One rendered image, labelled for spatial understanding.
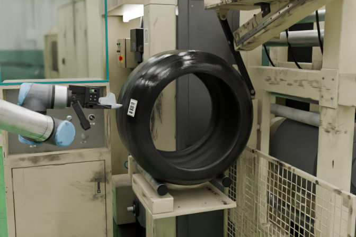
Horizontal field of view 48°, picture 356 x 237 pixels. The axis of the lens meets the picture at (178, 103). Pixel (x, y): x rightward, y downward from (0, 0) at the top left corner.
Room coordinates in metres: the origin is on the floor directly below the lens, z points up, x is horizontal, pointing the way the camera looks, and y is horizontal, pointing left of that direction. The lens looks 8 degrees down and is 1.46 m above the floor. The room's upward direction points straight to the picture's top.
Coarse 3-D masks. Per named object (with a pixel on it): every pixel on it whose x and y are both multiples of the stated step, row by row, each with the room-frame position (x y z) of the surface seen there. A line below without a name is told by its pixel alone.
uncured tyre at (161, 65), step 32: (160, 64) 1.51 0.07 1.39; (192, 64) 1.52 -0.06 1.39; (224, 64) 1.58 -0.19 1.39; (128, 96) 1.50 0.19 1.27; (224, 96) 1.84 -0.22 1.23; (128, 128) 1.47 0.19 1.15; (224, 128) 1.83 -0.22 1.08; (160, 160) 1.47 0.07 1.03; (192, 160) 1.79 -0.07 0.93; (224, 160) 1.56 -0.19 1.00
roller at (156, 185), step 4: (140, 168) 1.74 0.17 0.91; (144, 172) 1.68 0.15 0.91; (144, 176) 1.68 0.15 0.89; (148, 176) 1.62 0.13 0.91; (152, 176) 1.60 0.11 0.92; (148, 180) 1.61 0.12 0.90; (152, 180) 1.57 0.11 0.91; (156, 180) 1.54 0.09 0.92; (160, 180) 1.54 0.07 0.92; (152, 184) 1.55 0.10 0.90; (156, 184) 1.52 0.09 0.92; (160, 184) 1.50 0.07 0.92; (164, 184) 1.50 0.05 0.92; (156, 188) 1.50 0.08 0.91; (160, 188) 1.48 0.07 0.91; (164, 188) 1.49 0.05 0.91; (160, 192) 1.48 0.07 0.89; (164, 192) 1.49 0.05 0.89
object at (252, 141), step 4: (252, 100) 1.96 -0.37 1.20; (256, 100) 1.97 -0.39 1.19; (256, 104) 1.97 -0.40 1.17; (256, 108) 1.97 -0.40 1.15; (256, 112) 1.97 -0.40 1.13; (256, 116) 1.97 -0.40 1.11; (256, 120) 1.97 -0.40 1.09; (256, 124) 1.97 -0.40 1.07; (252, 128) 1.96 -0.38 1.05; (256, 128) 1.97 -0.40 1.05; (252, 132) 1.96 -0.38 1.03; (256, 132) 1.97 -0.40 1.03; (252, 136) 1.96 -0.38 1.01; (256, 136) 1.97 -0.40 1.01; (248, 140) 1.95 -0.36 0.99; (252, 140) 1.96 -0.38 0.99; (256, 140) 1.97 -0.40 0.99; (248, 144) 1.95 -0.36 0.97; (252, 144) 1.96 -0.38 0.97; (244, 152) 1.95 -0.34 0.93; (248, 152) 1.95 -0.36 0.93; (244, 156) 1.95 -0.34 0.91; (248, 156) 1.95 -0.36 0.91
